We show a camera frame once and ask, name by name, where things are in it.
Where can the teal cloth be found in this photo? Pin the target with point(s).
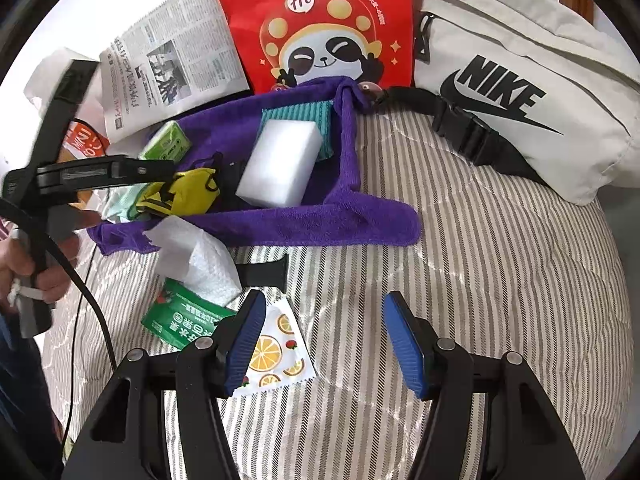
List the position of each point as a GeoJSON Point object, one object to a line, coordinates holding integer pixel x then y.
{"type": "Point", "coordinates": [318, 112]}

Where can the white Nike bag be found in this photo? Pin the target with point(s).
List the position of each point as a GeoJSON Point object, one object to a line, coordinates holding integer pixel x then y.
{"type": "Point", "coordinates": [529, 88]}

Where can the striped bed quilt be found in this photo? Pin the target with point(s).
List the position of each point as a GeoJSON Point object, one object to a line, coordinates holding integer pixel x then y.
{"type": "Point", "coordinates": [501, 264]}

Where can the purple towel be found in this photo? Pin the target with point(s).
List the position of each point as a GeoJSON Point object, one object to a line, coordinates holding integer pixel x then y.
{"type": "Point", "coordinates": [334, 211]}

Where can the white paper towel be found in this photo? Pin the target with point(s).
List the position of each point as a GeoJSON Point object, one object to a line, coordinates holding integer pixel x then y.
{"type": "Point", "coordinates": [194, 258]}

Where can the newspaper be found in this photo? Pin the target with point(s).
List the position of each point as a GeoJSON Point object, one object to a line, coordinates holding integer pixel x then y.
{"type": "Point", "coordinates": [180, 56]}

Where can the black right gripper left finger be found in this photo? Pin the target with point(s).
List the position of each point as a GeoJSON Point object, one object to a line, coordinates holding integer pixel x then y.
{"type": "Point", "coordinates": [124, 436]}

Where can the yellow black pouch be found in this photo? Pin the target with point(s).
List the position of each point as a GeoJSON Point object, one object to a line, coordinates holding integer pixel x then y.
{"type": "Point", "coordinates": [187, 193]}

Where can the red panda paper bag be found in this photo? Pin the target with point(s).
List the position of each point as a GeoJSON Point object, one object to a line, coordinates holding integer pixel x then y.
{"type": "Point", "coordinates": [284, 43]}

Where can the green wet wipes pack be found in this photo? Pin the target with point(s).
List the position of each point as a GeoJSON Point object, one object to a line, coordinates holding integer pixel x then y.
{"type": "Point", "coordinates": [178, 316]}

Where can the green tissue pack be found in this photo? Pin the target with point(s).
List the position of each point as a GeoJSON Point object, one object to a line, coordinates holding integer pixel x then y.
{"type": "Point", "coordinates": [168, 143]}

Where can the white sponge block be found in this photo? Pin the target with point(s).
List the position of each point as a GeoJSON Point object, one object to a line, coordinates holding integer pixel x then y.
{"type": "Point", "coordinates": [281, 163]}

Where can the orange fruit print sachet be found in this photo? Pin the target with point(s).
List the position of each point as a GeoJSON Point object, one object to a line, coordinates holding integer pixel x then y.
{"type": "Point", "coordinates": [280, 357]}

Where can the mint white sock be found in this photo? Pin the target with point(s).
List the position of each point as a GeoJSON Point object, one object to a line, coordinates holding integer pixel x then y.
{"type": "Point", "coordinates": [121, 205]}

